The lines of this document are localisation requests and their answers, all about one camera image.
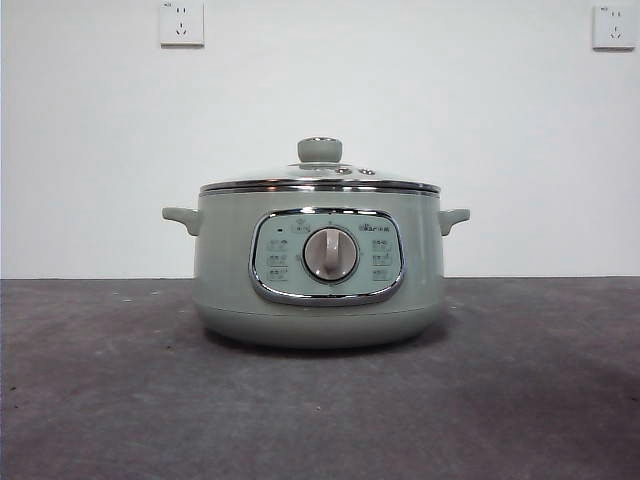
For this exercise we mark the white wall socket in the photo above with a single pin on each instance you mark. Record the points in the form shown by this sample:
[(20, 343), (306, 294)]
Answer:
[(614, 27), (182, 24)]

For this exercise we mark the glass lid with green knob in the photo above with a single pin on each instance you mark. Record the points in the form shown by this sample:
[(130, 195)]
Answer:
[(319, 151)]

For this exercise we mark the pale green electric pot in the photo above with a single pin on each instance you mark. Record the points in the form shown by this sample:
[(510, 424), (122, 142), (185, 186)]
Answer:
[(225, 280)]

